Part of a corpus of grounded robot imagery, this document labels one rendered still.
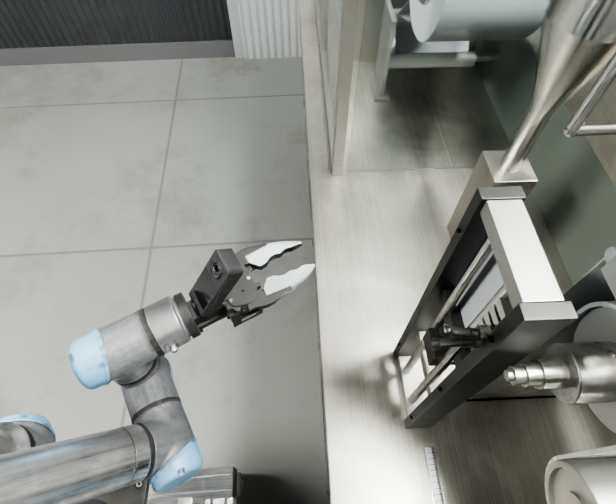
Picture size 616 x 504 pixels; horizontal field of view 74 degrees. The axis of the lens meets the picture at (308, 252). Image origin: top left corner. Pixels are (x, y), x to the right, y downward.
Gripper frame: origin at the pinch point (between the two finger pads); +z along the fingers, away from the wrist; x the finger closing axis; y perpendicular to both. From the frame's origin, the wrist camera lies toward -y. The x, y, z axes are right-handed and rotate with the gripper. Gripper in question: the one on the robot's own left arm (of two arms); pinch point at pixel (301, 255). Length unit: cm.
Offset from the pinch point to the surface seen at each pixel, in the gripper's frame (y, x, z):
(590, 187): 14, 10, 70
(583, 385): -17.0, 32.8, 13.6
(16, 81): 163, -276, -67
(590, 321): -13.7, 28.8, 22.3
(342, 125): 20, -35, 33
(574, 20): -24.9, -3.9, 43.0
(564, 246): 28, 17, 68
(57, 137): 153, -203, -53
